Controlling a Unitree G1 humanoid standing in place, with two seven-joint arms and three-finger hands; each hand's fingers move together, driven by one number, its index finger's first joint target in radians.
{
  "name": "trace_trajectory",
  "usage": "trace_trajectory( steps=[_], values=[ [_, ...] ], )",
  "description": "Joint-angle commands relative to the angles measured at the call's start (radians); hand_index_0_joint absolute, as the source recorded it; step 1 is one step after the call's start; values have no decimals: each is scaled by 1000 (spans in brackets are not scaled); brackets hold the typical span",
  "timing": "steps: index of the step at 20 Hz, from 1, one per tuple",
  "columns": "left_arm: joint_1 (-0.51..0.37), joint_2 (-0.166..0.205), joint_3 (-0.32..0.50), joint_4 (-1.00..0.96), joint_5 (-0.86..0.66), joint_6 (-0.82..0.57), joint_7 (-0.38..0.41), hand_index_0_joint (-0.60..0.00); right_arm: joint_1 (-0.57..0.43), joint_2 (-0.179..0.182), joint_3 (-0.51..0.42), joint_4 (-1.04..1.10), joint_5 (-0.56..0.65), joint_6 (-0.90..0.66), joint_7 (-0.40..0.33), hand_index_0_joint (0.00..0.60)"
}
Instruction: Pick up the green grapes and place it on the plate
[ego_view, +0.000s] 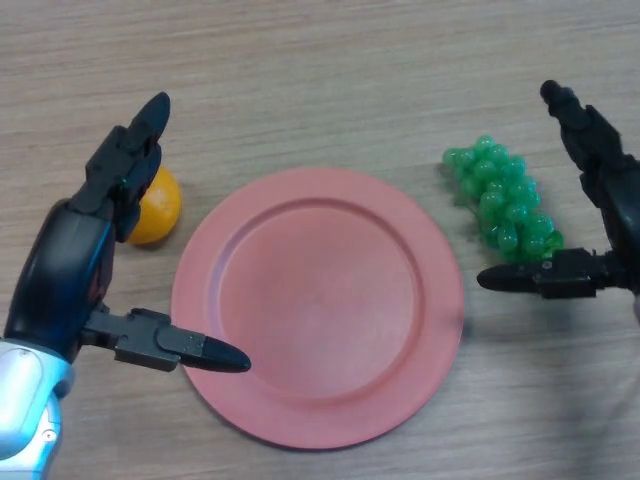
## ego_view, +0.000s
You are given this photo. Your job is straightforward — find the pink round plate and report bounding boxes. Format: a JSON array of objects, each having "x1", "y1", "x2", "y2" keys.
[{"x1": 170, "y1": 167, "x2": 465, "y2": 451}]

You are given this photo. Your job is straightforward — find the yellow pear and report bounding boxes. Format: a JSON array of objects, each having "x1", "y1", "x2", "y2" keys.
[{"x1": 125, "y1": 167, "x2": 183, "y2": 246}]

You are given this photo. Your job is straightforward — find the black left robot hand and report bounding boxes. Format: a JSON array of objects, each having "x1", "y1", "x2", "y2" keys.
[{"x1": 3, "y1": 91, "x2": 252, "y2": 375}]

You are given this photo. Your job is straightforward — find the green grape bunch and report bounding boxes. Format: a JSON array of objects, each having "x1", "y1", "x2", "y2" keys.
[{"x1": 441, "y1": 134, "x2": 565, "y2": 265}]

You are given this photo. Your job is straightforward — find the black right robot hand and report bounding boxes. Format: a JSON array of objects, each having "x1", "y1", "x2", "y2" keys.
[{"x1": 477, "y1": 79, "x2": 640, "y2": 301}]

